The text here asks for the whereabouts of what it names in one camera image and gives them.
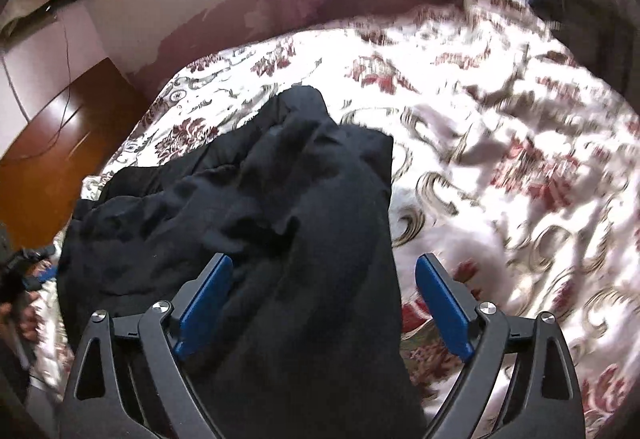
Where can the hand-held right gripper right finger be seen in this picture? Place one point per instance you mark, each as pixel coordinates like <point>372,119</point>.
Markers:
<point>445,309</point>

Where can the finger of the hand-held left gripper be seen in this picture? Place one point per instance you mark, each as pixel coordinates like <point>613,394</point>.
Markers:
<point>37,254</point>
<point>47,276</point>

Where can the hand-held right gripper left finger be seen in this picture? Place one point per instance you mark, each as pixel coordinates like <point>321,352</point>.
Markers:
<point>205,304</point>

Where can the black padded jacket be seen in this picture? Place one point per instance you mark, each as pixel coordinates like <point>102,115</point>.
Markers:
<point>280,229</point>

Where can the person's left hand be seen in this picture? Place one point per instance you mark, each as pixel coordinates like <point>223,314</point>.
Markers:
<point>30,321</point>

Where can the wooden headboard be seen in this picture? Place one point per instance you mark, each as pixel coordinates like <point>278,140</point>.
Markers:
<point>65,134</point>

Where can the white pipe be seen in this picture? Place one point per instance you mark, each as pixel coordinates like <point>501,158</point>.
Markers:
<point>11,84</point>

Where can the floral bedspread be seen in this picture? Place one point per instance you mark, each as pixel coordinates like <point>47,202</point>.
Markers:
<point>500,119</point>

